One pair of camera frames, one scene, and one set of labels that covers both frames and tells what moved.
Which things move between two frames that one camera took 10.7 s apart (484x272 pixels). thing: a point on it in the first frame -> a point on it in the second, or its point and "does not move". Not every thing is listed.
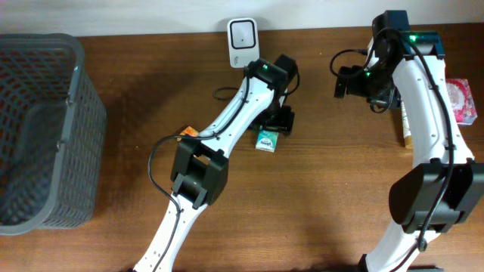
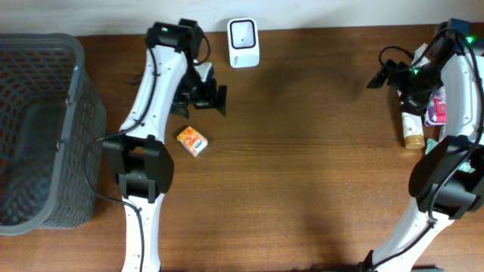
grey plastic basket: (52, 134) does not move
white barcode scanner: (243, 38) does not move
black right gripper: (386, 99) -> (417, 103)
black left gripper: (286, 120) -> (208, 96)
